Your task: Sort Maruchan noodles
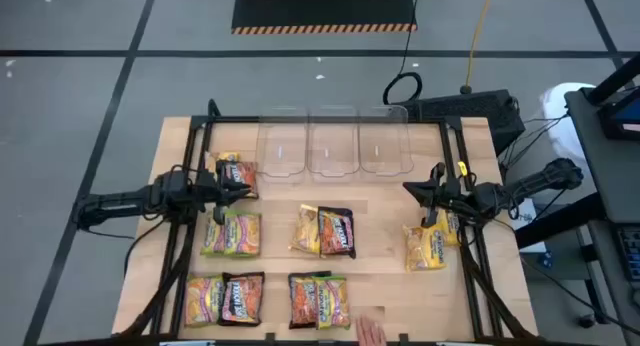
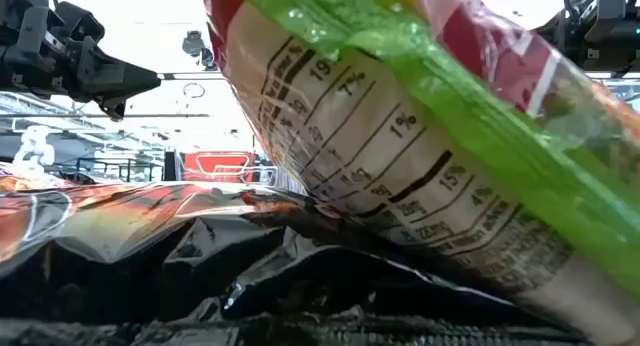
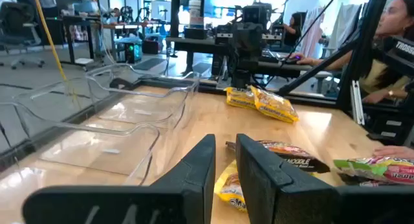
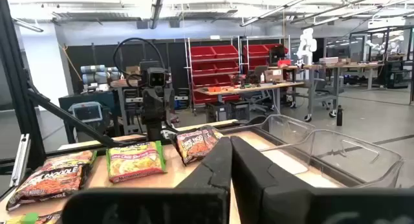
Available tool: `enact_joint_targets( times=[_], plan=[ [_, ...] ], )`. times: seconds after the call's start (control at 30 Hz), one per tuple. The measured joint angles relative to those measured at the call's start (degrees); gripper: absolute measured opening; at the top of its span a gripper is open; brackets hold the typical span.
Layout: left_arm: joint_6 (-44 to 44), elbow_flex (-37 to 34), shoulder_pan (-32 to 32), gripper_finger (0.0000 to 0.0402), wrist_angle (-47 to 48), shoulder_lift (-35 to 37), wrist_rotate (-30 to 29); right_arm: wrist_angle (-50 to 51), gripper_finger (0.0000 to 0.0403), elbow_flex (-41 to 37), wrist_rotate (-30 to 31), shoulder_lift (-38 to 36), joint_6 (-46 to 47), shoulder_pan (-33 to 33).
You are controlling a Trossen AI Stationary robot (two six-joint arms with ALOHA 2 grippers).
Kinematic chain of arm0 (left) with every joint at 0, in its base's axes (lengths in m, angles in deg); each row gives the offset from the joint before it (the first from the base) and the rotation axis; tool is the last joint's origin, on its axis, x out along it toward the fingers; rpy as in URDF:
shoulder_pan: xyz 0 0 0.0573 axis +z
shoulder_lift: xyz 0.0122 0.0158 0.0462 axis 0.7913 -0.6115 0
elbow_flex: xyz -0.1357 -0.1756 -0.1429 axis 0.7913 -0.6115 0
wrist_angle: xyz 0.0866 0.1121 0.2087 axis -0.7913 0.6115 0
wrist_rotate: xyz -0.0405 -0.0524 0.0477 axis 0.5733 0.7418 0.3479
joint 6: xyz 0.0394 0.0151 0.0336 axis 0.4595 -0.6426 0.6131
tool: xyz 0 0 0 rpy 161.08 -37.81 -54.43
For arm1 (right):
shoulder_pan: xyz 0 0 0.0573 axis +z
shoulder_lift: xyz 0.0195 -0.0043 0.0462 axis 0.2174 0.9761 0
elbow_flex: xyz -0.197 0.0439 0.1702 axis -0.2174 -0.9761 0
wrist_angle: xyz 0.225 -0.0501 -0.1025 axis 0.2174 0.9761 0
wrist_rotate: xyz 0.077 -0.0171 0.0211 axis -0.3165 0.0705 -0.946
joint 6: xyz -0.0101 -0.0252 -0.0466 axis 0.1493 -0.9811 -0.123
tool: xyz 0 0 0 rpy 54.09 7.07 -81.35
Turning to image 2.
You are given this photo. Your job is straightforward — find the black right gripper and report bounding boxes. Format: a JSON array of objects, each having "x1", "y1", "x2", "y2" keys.
[{"x1": 535, "y1": 0, "x2": 640, "y2": 80}]

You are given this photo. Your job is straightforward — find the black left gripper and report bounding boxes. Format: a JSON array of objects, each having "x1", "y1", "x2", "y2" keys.
[{"x1": 0, "y1": 0, "x2": 162, "y2": 122}]

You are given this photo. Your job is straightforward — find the black Maruchan noodle packet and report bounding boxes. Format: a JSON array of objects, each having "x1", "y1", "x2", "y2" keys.
[{"x1": 0, "y1": 178, "x2": 596, "y2": 346}]

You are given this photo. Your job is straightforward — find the black metal rack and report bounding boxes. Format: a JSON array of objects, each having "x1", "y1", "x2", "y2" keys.
[{"x1": 49, "y1": 155, "x2": 167, "y2": 183}]

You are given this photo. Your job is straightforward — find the long white light bar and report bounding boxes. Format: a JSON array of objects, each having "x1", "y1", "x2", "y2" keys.
[{"x1": 157, "y1": 71, "x2": 640, "y2": 82}]

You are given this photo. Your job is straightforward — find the white figure statue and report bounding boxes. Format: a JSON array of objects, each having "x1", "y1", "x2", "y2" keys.
[{"x1": 12, "y1": 125, "x2": 55, "y2": 175}]

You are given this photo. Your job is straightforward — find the red crate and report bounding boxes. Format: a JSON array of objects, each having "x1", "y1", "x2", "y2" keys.
[{"x1": 182, "y1": 150, "x2": 260, "y2": 183}]

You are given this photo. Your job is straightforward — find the thin black horizontal rail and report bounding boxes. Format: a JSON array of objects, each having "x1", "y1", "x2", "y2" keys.
[{"x1": 0, "y1": 111, "x2": 211, "y2": 120}]

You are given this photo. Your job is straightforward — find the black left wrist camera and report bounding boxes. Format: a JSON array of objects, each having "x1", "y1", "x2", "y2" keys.
[{"x1": 52, "y1": 0, "x2": 107, "y2": 43}]

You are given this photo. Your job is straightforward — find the black ceiling cable reel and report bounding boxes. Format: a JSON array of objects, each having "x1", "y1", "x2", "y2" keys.
[{"x1": 181, "y1": 29, "x2": 207, "y2": 58}]

